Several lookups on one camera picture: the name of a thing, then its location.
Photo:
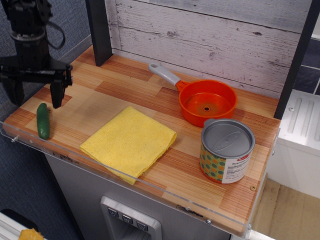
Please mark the clear acrylic front guard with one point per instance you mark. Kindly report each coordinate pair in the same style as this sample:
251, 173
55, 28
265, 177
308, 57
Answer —
237, 229

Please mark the orange toy pot grey handle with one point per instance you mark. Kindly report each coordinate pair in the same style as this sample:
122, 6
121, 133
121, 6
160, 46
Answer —
200, 100

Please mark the grey toy fridge cabinet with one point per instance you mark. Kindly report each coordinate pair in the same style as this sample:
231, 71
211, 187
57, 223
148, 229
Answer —
84, 189

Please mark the green toy pickle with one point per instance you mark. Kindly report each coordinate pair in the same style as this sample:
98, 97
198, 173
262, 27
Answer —
43, 121

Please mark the white toy sink unit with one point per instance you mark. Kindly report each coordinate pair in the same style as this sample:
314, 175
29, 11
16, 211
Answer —
295, 160

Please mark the yellow folded towel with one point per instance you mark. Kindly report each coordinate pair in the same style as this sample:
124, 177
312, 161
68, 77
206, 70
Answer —
129, 144

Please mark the yellow black object corner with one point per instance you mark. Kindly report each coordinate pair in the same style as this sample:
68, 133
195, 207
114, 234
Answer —
30, 234

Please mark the black right shelf post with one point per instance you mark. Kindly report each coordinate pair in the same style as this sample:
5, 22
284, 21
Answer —
301, 49

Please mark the silver water dispenser panel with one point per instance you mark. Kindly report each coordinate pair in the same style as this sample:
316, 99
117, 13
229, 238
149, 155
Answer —
126, 223

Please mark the patterned can grey lid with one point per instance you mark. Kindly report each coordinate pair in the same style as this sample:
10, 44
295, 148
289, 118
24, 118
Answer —
226, 149

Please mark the black left shelf post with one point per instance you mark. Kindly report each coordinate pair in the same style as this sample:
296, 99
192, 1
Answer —
99, 30

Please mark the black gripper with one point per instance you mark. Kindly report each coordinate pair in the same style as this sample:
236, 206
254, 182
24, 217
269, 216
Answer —
33, 63

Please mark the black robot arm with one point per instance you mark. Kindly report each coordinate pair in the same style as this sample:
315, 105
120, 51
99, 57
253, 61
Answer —
29, 17

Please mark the black shelf post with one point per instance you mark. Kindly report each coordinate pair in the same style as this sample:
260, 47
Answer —
301, 49
99, 30

